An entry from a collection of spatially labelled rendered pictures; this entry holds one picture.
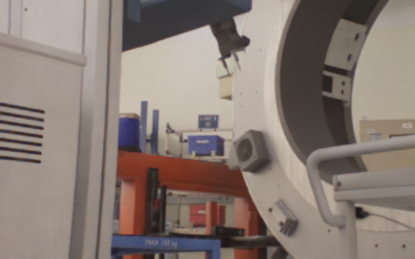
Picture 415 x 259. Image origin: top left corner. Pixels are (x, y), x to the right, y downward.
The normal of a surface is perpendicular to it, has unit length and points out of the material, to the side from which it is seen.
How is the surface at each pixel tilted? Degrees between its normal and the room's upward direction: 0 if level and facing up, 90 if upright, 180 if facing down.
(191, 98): 90
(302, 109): 76
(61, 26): 90
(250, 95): 90
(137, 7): 90
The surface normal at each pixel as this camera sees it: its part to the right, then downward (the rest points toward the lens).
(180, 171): 0.62, -0.16
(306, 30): 0.54, 0.33
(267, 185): -0.78, -0.15
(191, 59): -0.21, -0.22
